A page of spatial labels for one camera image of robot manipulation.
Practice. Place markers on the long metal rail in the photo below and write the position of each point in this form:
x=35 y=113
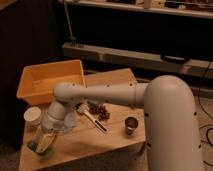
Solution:
x=136 y=59

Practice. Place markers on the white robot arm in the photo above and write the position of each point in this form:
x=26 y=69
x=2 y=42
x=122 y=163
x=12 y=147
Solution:
x=171 y=123

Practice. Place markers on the yellow plastic bin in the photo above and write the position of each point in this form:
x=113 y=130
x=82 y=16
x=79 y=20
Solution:
x=37 y=81

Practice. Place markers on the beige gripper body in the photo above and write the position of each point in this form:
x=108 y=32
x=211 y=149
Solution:
x=44 y=140

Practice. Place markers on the metal cup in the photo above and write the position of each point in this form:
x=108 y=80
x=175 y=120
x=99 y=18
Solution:
x=131 y=123

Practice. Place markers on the wooden table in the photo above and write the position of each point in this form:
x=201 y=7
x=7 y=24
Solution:
x=84 y=140

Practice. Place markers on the grey blue cloth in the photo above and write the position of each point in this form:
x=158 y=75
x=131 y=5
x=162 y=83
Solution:
x=70 y=120

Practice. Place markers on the dark grapes bunch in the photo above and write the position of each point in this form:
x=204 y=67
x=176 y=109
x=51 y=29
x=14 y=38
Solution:
x=100 y=111

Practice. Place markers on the green plastic cup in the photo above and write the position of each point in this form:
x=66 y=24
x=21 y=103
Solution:
x=32 y=145

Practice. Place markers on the white handled brush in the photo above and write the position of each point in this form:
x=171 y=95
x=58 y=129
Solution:
x=83 y=109

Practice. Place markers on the white plastic cup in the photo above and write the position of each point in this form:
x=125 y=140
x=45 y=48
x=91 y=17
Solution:
x=33 y=116

